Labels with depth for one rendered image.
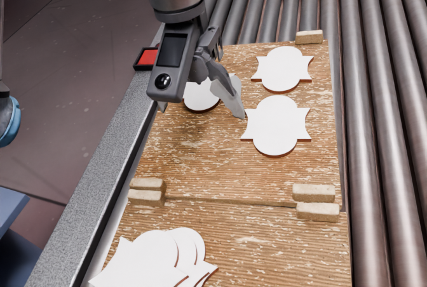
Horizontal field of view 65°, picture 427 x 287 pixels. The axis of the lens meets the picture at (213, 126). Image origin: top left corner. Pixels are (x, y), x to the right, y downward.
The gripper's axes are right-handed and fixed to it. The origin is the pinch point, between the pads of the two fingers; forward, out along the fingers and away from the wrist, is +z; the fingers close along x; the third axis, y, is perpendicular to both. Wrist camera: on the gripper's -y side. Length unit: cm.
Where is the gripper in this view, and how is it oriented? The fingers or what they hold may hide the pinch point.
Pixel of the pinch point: (200, 119)
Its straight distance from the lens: 58.3
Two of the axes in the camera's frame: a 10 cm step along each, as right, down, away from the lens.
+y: 2.9, -6.9, 6.6
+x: -9.4, -0.9, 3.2
